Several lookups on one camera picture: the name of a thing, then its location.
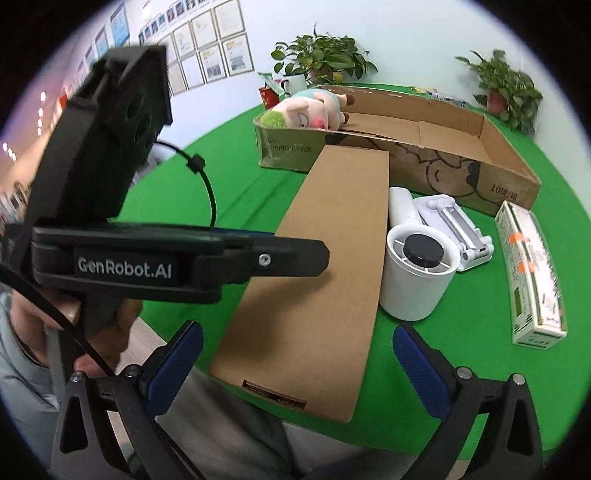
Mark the wall of framed certificates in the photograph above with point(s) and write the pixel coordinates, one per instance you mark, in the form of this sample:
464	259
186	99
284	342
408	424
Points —
231	50

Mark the bushy potted green plant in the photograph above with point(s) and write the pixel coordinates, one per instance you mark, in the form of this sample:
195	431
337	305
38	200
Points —
323	50

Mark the white mug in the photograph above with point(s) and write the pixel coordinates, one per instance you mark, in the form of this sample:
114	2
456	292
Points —
295	84

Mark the large brown cardboard box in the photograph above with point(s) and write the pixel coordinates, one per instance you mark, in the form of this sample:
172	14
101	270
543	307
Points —
438	170

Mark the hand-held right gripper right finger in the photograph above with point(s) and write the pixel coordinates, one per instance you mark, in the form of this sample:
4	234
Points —
418	364

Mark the pink pig plush toy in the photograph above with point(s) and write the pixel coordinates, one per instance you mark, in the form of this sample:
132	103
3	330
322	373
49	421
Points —
300	113

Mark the white green medicine box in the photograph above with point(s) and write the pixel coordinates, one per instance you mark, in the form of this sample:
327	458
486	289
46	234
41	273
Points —
531	277

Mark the green packet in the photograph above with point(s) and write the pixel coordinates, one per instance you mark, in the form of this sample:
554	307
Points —
270	79

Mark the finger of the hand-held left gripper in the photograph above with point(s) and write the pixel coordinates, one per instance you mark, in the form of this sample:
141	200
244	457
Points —
249	232
286	258

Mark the small potted green plant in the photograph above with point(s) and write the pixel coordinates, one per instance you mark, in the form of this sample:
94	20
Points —
508	87

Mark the small red box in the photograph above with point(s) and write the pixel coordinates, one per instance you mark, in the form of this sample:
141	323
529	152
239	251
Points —
268	98

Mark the flat printed packets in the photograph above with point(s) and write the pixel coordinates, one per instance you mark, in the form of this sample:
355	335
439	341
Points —
443	96

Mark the white folding phone stand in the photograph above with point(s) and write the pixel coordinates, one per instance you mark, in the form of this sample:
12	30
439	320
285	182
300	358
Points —
471	240

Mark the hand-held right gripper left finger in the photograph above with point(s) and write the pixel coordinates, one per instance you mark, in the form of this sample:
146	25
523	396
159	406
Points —
173	364

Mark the brown cardboard insert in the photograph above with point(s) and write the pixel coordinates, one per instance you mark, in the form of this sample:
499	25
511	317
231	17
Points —
314	277

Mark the white handheld fan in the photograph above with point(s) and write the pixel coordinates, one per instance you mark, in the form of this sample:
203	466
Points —
415	295

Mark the person's left hand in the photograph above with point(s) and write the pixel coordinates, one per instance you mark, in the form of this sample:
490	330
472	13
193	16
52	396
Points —
120	332

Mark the person's grey trousers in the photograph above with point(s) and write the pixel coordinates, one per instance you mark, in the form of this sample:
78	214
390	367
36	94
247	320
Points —
231	438

